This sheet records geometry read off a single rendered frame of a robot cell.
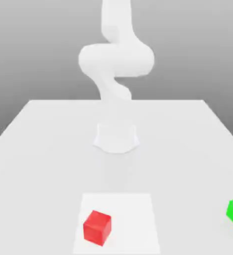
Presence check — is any small red cube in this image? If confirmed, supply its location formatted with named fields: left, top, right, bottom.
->
left=83, top=210, right=112, bottom=247

